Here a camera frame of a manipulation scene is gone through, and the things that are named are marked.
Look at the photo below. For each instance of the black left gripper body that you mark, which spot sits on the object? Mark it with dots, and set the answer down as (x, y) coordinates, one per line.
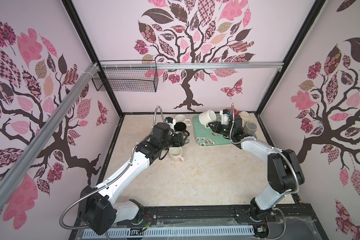
(172, 141)

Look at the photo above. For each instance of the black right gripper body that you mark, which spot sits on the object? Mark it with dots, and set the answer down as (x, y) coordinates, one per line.
(226, 131)

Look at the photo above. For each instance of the white mug with handle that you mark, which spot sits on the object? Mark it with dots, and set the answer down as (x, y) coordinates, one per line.
(207, 117)

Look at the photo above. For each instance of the dark grey mug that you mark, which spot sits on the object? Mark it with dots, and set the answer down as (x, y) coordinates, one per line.
(250, 128)

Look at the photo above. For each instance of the pale pink mug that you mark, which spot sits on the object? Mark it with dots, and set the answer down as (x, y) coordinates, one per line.
(176, 154)

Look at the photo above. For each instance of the black and white mug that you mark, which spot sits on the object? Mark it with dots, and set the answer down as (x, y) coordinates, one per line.
(180, 127)

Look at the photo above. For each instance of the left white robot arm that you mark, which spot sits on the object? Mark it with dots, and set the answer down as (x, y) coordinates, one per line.
(97, 207)

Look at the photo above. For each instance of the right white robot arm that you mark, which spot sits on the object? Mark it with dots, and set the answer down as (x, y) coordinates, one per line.
(284, 172)

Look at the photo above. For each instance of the red mug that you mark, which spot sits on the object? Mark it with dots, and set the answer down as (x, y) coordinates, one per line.
(235, 112)

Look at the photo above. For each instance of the cream mug back right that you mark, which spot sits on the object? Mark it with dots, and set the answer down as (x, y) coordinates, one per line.
(245, 116)

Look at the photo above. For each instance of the mint green floral tray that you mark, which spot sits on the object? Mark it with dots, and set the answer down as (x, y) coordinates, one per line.
(206, 137)

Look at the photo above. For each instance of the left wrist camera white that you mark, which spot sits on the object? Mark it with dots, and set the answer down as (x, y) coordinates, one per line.
(170, 121)

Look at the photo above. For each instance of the aluminium rail back wall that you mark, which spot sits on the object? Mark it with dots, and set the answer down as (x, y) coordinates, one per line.
(191, 66)

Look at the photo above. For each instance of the aluminium rail wall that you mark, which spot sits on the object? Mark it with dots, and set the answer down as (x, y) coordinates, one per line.
(16, 173)
(191, 66)

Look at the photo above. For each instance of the black wire basket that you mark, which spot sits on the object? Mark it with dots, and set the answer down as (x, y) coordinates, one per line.
(127, 76)

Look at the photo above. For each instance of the white slotted cable duct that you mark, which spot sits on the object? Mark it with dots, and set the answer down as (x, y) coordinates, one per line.
(139, 233)

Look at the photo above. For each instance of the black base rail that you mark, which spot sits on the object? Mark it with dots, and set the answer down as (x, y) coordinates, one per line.
(284, 222)

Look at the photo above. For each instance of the black corner frame post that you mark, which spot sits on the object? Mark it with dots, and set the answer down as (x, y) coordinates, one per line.
(80, 29)

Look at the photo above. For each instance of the black right corner post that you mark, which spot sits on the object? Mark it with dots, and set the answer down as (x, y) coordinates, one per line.
(291, 53)

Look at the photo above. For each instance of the aluminium rail left wall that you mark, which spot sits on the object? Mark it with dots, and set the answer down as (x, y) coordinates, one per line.
(16, 173)

